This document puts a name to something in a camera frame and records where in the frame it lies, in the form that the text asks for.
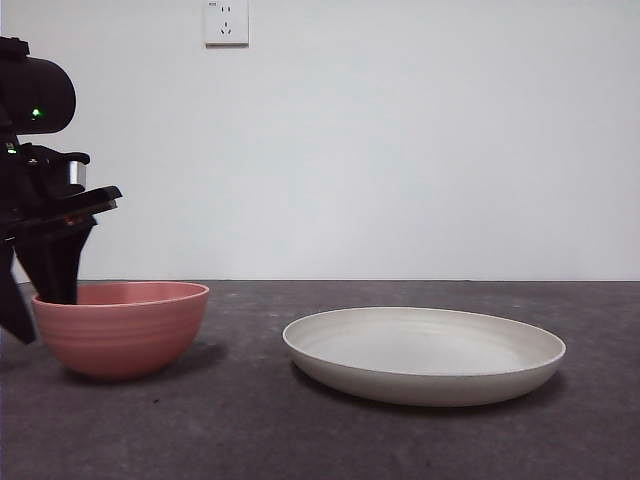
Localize red ribbed bowl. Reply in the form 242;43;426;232
31;281;211;384

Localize white round plate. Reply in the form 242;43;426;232
282;306;567;408

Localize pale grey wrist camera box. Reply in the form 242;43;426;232
68;158;90;188

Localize white wall socket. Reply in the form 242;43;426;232
204;0;250;50

